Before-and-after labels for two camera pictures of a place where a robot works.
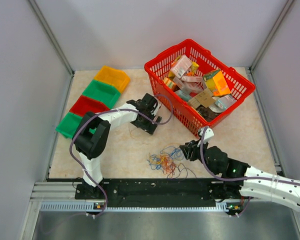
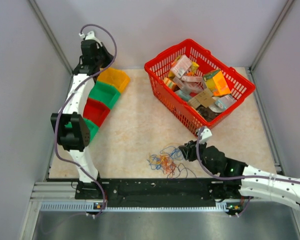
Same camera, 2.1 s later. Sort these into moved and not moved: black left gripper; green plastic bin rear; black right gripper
Moved: black left gripper
Not moved: black right gripper; green plastic bin rear
